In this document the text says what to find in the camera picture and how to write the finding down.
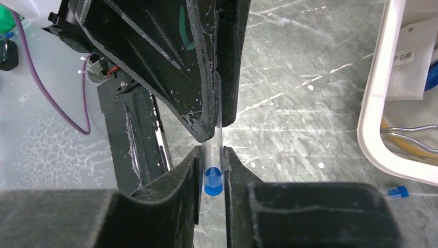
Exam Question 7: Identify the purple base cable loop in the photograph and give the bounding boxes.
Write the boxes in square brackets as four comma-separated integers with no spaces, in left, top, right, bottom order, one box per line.
[10,10,95,136]

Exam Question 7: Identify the blue cap test tube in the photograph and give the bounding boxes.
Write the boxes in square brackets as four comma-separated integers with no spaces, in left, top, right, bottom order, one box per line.
[201,73,223,196]
[380,186,437,200]

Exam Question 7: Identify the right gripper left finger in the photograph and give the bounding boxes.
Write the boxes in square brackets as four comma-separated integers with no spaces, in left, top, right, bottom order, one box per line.
[1,146,202,247]

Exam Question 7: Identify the metal crucible tongs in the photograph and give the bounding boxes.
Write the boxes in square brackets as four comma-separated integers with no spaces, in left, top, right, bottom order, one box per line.
[380,125,437,154]

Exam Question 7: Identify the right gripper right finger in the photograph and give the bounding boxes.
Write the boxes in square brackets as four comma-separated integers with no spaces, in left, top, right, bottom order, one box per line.
[223,147,402,247]

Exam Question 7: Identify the blue capped burette clamp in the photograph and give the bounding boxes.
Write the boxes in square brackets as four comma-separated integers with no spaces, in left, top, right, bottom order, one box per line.
[424,61,437,91]

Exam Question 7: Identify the white plastic packet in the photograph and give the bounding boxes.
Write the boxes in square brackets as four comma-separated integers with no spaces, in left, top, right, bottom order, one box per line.
[386,18,437,101]

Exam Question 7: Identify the beige plastic bin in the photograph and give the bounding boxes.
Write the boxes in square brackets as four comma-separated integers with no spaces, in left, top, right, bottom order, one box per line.
[357,1,437,185]

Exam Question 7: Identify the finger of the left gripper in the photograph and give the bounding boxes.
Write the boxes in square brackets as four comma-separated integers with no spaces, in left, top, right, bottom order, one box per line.
[68,1,218,143]
[216,0,251,127]

